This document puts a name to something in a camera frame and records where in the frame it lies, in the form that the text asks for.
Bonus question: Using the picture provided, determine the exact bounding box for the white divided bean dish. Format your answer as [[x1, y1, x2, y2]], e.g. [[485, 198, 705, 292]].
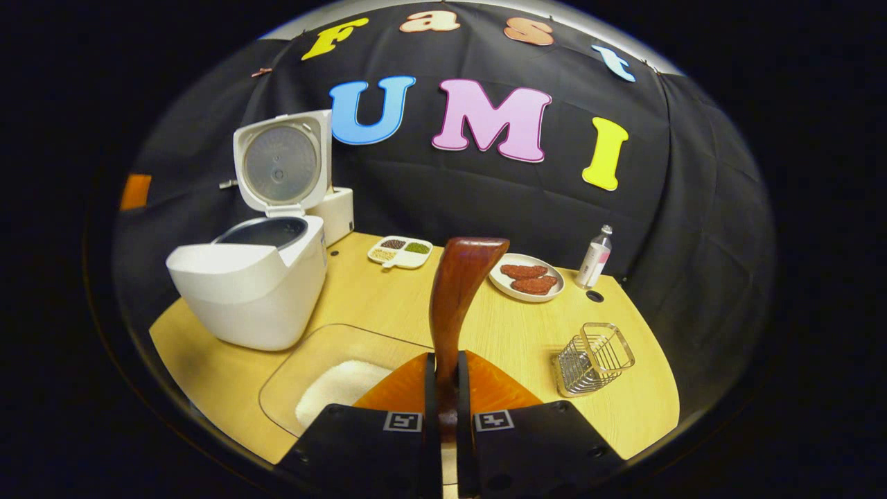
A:
[[367, 236, 434, 270]]

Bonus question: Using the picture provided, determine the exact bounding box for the clear tray of white rice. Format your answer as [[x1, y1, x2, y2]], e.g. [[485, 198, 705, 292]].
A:
[[258, 323, 434, 439]]

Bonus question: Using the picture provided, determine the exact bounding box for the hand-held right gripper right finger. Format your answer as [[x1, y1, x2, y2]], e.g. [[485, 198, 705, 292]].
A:
[[456, 350, 628, 499]]

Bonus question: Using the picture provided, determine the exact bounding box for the small clear pink-label bottle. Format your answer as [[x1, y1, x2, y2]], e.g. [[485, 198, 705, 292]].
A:
[[574, 224, 614, 290]]

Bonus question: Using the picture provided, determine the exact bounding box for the white toaster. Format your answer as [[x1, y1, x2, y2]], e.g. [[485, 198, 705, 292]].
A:
[[305, 186, 355, 247]]

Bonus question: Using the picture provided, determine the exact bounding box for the red meat piece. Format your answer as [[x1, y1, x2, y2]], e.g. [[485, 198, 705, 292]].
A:
[[500, 263, 550, 281], [511, 275, 559, 296]]

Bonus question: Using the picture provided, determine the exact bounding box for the white rice cooker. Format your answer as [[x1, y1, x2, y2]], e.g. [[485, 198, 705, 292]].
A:
[[166, 110, 333, 352]]

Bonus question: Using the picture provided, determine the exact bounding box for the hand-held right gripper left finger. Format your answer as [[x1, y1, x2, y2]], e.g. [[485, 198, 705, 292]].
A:
[[275, 351, 439, 499]]

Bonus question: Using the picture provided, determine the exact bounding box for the metal wire chopstick holder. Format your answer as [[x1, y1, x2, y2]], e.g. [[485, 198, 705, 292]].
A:
[[552, 322, 636, 399]]

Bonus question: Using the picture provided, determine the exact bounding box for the white oval plate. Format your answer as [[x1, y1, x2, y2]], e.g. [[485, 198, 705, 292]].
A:
[[489, 253, 565, 304]]

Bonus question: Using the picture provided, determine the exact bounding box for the brown wooden spoon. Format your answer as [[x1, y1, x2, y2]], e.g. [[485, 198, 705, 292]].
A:
[[428, 236, 511, 444]]

